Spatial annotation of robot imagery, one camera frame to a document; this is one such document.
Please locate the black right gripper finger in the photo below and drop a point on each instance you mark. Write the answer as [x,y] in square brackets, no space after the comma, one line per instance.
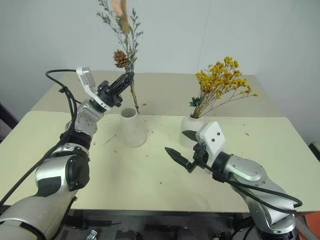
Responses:
[191,135]
[178,156]

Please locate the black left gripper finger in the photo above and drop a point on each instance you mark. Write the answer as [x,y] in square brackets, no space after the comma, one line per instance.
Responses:
[125,84]
[122,78]

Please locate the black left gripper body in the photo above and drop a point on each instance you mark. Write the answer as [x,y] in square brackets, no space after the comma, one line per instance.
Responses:
[109,96]

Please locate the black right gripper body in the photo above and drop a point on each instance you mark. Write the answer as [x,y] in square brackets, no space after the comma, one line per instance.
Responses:
[200,156]

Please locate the pine cone dried flower bouquet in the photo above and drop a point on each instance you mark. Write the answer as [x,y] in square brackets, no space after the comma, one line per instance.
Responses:
[121,58]

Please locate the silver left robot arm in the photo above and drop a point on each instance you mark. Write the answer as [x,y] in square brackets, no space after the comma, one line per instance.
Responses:
[53,172]

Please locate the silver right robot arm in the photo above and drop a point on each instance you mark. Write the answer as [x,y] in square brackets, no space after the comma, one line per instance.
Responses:
[252,175]

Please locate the yellow dried flower bouquet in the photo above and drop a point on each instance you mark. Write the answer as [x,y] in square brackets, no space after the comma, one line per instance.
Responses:
[221,77]

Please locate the round white vase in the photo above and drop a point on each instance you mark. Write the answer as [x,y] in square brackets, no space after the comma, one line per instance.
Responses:
[188,125]

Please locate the tall white cone vase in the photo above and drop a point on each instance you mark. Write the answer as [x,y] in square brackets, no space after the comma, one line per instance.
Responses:
[133,130]

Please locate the thin loose dry twig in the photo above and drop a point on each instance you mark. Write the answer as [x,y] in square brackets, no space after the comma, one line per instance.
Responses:
[110,140]

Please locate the dark object beside table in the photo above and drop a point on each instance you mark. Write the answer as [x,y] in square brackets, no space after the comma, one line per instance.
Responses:
[6,122]

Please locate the small silver metal clip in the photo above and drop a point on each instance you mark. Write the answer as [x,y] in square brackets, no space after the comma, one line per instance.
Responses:
[92,234]

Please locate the orange object on floor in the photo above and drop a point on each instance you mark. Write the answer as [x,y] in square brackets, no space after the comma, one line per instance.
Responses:
[312,225]

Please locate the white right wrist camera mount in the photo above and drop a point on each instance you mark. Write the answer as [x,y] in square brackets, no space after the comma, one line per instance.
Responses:
[212,140]

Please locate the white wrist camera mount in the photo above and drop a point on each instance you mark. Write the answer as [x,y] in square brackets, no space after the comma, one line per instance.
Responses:
[212,140]
[87,79]

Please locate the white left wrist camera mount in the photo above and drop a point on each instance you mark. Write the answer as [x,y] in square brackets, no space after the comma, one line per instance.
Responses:
[87,79]

